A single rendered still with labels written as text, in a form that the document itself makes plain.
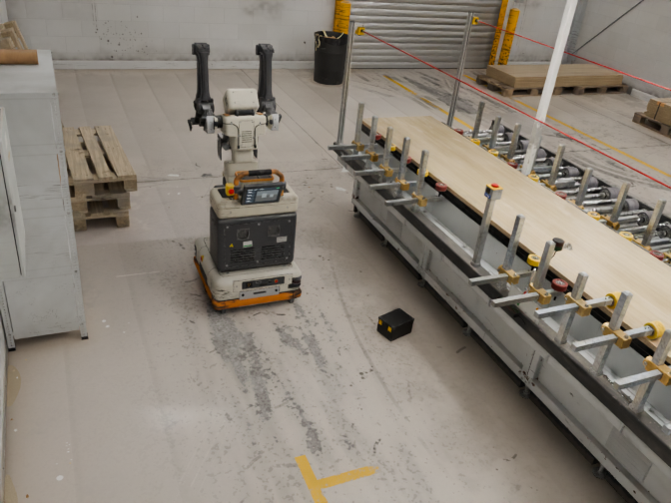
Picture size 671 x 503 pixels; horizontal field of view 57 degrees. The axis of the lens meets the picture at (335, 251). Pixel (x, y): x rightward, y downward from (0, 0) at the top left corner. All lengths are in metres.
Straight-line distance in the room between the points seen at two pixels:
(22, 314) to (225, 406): 1.31
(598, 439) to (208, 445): 2.06
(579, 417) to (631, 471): 0.38
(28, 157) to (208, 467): 1.83
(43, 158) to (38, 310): 0.96
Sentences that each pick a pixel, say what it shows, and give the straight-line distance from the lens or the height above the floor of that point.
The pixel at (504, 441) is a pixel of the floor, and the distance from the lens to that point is 3.76.
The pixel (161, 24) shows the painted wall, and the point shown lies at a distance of 10.03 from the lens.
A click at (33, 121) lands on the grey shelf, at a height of 1.41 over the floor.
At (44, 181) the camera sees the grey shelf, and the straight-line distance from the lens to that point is 3.66.
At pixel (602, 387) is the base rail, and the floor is 0.70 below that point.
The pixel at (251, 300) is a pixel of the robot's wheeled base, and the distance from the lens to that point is 4.29.
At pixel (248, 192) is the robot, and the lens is 3.90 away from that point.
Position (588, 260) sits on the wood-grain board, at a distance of 3.80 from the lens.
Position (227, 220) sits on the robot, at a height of 0.68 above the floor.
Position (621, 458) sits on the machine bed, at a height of 0.20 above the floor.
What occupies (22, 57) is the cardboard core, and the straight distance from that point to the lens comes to 3.98.
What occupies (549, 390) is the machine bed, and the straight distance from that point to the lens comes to 3.91.
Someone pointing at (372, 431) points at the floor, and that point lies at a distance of 3.59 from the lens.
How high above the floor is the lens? 2.55
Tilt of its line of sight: 30 degrees down
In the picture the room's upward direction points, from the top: 7 degrees clockwise
